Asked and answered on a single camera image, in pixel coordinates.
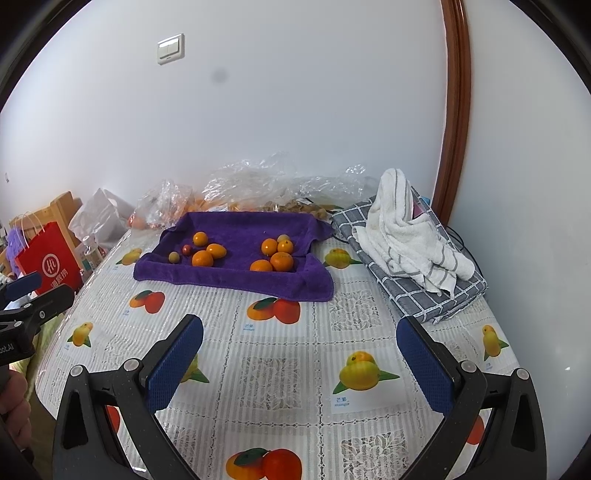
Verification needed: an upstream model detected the brown wooden door frame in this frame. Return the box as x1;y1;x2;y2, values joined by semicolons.
434;0;472;217

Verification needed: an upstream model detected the black cable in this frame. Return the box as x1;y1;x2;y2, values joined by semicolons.
445;224;485;273

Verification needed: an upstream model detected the crumpled clear plastic bag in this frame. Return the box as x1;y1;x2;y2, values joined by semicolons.
203;152;296;213

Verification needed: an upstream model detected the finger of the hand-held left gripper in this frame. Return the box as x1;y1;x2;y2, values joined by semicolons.
0;285;75;326
4;271;43;298

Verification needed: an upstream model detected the purple bag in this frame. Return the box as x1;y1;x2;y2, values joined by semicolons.
6;228;33;259

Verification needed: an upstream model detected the white light switch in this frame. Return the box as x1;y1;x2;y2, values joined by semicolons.
157;33;185;66

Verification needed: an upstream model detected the person's left hand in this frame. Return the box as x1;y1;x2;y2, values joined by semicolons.
0;369;34;450

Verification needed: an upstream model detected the pile of bagged kumquats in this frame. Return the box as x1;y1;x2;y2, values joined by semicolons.
194;194;259;213

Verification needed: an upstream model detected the yellow-green bedding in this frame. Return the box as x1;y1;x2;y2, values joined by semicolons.
9;318;51;398

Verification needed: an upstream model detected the white-capped plastic bottle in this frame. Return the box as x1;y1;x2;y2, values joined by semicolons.
81;235;107;273

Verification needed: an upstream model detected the purple towel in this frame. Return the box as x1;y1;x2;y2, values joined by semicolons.
134;211;335;303

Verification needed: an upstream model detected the wooden chair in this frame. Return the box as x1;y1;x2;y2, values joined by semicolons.
9;191;84;250

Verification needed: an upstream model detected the grey checked cloth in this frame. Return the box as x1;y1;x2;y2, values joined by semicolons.
331;185;489;325

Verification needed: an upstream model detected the fruit-printed plastic tablecloth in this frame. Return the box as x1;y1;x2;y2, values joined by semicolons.
36;226;532;480

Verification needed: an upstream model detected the pile of brown longans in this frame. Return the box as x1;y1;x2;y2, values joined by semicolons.
265;198;340;217

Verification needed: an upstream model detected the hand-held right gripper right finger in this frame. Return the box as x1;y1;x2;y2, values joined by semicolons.
396;315;548;480

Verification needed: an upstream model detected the white plastic bag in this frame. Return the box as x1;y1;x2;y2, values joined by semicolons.
69;188;134;245

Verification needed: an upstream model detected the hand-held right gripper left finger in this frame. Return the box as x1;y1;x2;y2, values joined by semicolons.
52;314;205;480

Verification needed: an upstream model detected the red paper bag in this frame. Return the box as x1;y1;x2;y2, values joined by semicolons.
14;211;84;296

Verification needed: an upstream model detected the white striped towel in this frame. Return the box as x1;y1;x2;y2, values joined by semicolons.
353;168;475;294

